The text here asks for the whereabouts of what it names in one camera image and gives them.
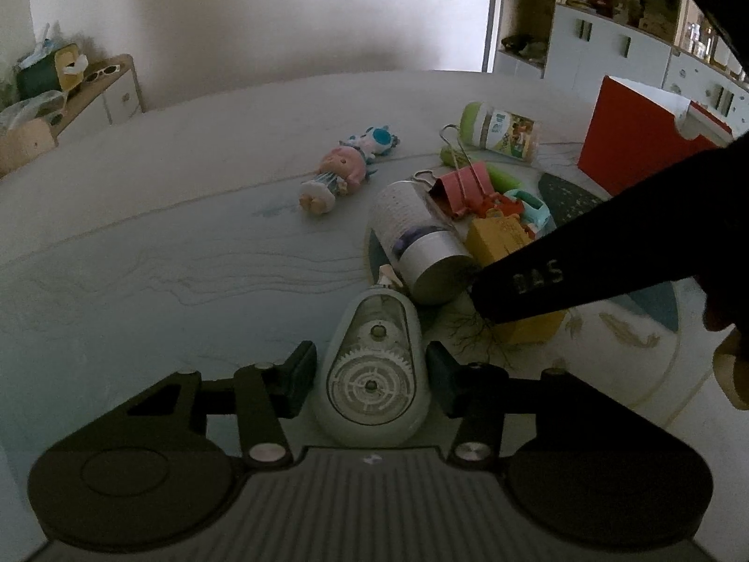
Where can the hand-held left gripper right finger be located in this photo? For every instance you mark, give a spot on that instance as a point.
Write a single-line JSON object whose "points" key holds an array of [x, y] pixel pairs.
{"points": [[440, 372]]}

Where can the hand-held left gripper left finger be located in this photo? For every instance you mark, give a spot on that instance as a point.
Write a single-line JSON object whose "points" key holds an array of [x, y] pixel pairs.
{"points": [[301, 370]]}

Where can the white correction tape dispenser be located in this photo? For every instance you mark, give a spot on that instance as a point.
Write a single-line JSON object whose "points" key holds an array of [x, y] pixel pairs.
{"points": [[368, 386]]}

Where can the teal pencil sharpener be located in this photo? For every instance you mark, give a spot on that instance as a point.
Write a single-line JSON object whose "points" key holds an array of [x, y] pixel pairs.
{"points": [[535, 211]]}

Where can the yellow box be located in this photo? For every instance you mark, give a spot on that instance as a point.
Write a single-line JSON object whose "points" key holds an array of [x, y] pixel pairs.
{"points": [[497, 240]]}

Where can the orange plastic toy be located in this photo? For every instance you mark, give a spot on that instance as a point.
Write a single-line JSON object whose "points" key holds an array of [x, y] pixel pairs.
{"points": [[497, 206]]}

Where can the green marker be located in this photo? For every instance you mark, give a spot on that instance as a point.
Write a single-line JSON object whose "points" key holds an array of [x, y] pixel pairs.
{"points": [[504, 178]]}

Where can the orange-red cardboard box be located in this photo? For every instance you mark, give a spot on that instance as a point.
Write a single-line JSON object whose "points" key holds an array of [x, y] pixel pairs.
{"points": [[632, 134]]}

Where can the pink sponge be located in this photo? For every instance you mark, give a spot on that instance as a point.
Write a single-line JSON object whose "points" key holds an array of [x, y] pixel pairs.
{"points": [[462, 184]]}

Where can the white cylindrical bottle silver cap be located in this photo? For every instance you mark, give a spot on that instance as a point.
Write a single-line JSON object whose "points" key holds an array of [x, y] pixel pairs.
{"points": [[409, 228]]}

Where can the green-lidded printed jar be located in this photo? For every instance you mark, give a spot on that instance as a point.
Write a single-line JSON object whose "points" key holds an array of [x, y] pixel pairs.
{"points": [[503, 132]]}

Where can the pink-haired doll with blue narwhal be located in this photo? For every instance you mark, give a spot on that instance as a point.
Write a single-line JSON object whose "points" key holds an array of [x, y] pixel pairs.
{"points": [[342, 167]]}

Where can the person's right hand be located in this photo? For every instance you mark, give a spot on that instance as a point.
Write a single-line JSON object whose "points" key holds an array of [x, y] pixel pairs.
{"points": [[732, 372]]}

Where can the white sunglasses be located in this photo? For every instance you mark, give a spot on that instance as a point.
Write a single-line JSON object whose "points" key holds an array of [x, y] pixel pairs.
{"points": [[104, 72]]}

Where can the clear plastic bag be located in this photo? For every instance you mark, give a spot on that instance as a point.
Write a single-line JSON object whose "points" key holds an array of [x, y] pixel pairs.
{"points": [[29, 108]]}

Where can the green tissue box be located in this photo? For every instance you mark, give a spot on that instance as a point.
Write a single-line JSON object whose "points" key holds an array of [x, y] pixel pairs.
{"points": [[41, 76]]}

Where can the white wall cabinet unit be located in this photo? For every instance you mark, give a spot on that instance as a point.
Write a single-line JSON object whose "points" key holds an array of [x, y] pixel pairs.
{"points": [[597, 64]]}

